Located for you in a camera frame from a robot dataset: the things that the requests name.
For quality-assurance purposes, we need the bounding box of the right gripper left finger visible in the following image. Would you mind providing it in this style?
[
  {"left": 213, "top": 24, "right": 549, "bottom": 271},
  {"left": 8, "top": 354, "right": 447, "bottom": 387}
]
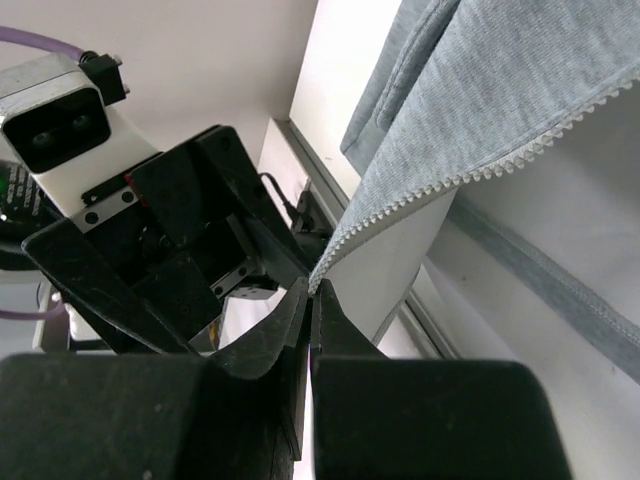
[{"left": 1, "top": 279, "right": 308, "bottom": 479}]

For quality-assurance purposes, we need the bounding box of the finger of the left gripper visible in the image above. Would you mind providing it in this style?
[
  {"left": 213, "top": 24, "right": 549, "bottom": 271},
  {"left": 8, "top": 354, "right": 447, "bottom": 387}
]
[
  {"left": 22, "top": 219, "right": 196, "bottom": 355},
  {"left": 195, "top": 127, "right": 311, "bottom": 289}
]

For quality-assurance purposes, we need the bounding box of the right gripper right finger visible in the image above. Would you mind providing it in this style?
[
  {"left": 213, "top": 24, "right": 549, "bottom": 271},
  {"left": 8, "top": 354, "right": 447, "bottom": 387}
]
[{"left": 311, "top": 281, "right": 572, "bottom": 479}]

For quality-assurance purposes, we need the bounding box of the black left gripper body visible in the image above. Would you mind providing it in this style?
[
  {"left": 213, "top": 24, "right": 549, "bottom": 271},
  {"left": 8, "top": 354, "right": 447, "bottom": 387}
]
[{"left": 84, "top": 134, "right": 280, "bottom": 320}]

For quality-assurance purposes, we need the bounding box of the grey zip-up jacket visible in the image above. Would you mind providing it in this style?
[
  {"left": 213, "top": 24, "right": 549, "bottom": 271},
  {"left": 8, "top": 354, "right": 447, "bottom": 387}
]
[{"left": 341, "top": 1, "right": 639, "bottom": 394}]

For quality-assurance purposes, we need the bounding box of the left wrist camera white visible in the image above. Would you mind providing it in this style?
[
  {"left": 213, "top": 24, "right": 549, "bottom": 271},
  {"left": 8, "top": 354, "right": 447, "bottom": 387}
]
[{"left": 1, "top": 52, "right": 159, "bottom": 233}]

